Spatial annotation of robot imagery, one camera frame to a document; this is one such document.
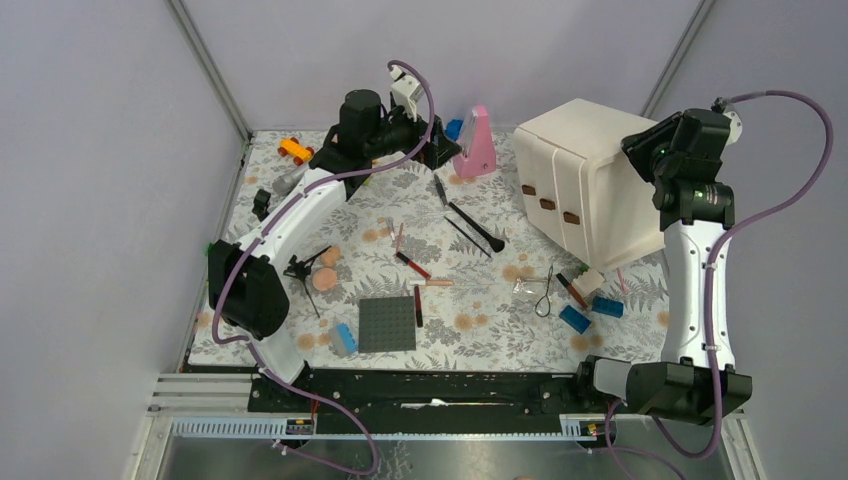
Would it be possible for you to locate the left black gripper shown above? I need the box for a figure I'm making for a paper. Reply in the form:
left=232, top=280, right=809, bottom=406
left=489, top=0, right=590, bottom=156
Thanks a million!
left=365, top=99, right=461, bottom=169

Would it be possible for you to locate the cream three-drawer organizer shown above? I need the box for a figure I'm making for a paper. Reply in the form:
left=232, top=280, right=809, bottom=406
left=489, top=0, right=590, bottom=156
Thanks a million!
left=512, top=99, right=664, bottom=271

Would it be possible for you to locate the black makeup brush large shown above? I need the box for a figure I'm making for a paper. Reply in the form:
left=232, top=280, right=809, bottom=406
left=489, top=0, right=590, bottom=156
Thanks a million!
left=448, top=202, right=506, bottom=253

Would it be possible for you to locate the white cosmetic box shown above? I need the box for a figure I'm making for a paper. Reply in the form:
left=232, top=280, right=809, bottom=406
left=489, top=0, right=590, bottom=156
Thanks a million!
left=571, top=269, right=605, bottom=297

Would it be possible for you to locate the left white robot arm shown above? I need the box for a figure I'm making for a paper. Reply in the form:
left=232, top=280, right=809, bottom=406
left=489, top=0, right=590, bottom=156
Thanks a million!
left=207, top=60, right=437, bottom=411

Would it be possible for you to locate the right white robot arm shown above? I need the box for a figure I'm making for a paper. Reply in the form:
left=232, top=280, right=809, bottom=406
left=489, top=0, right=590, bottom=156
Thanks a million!
left=573, top=99, right=753, bottom=425

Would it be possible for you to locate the thin black makeup brush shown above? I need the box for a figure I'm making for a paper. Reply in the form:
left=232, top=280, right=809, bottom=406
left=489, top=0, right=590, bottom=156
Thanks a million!
left=443, top=216, right=492, bottom=258

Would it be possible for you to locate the small peach makeup sponge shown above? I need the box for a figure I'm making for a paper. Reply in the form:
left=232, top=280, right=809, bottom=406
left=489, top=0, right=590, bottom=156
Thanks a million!
left=320, top=246, right=341, bottom=268

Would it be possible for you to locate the brown red makeup pencil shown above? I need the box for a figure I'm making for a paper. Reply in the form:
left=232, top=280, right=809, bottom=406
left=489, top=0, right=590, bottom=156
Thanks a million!
left=555, top=273, right=589, bottom=310

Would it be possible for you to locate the round peach makeup sponge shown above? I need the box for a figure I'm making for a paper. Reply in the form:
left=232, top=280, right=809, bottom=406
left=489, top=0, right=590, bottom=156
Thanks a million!
left=312, top=267, right=338, bottom=292

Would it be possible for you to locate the blue toy brick back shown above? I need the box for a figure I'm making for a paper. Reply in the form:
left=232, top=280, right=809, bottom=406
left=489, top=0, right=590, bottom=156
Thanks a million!
left=444, top=119, right=464, bottom=142

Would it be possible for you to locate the thin pink stick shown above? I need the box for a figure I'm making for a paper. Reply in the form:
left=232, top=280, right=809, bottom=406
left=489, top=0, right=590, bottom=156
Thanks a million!
left=395, top=223, right=404, bottom=253

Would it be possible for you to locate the red black lip gloss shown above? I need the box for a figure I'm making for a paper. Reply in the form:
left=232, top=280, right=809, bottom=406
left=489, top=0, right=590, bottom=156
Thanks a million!
left=395, top=251, right=431, bottom=280

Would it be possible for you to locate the pink thin pencil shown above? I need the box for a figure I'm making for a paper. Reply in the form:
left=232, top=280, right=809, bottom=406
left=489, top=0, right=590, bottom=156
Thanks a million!
left=616, top=267, right=628, bottom=295

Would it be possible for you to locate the dark red lipstick tube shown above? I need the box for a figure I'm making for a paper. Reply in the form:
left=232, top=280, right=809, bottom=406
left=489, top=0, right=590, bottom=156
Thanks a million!
left=413, top=285, right=423, bottom=328

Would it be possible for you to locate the orange toy car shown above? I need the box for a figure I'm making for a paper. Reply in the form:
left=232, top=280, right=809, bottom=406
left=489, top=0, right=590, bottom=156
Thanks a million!
left=277, top=137, right=315, bottom=166

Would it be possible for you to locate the clear plastic bag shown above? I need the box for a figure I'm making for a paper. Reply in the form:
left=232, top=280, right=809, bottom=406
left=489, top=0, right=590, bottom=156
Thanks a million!
left=512, top=277, right=548, bottom=297

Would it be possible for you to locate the blue lego brick right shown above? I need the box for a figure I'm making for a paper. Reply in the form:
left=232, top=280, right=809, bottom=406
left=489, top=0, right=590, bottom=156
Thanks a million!
left=592, top=296, right=624, bottom=318

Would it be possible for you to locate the grey lego baseplate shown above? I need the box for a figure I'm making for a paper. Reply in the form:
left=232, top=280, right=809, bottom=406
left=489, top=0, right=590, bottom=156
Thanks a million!
left=358, top=296, right=417, bottom=353

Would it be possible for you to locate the black mini tripod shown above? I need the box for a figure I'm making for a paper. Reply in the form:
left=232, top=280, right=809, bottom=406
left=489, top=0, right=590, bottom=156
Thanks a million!
left=251, top=189, right=333, bottom=319

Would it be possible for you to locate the blue lego brick left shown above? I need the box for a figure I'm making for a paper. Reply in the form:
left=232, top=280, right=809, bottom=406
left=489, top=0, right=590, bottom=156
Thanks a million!
left=559, top=305, right=591, bottom=334

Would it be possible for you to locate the blue grey lego brick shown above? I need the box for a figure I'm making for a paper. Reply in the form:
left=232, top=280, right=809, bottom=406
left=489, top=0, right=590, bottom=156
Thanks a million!
left=329, top=323, right=358, bottom=358

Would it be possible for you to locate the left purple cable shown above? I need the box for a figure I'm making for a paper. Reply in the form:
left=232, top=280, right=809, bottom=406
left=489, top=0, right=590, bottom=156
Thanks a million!
left=210, top=59, right=439, bottom=478

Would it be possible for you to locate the black wire loop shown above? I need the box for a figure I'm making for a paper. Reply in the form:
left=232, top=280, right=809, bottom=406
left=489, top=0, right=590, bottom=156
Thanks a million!
left=534, top=264, right=555, bottom=319

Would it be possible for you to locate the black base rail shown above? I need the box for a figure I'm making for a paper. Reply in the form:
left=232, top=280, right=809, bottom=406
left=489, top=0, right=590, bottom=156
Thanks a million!
left=248, top=368, right=609, bottom=435

